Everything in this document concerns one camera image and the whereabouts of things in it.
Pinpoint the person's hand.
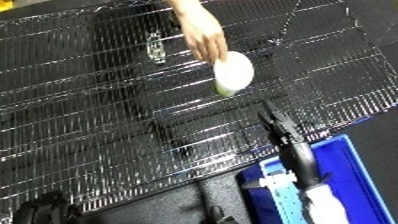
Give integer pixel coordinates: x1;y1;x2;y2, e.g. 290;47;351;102
168;6;231;65

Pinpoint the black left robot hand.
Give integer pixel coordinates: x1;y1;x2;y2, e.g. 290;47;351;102
10;191;84;224

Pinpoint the paper cup green band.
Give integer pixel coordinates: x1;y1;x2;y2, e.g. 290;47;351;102
211;50;258;98

